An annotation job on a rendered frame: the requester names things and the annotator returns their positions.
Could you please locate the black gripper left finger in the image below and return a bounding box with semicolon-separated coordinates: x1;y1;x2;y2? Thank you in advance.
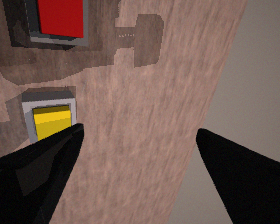
0;123;84;224

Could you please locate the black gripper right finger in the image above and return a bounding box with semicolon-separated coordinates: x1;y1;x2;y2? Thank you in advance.
196;128;280;224

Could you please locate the yellow button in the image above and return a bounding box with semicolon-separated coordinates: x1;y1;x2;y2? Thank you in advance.
22;91;76;143

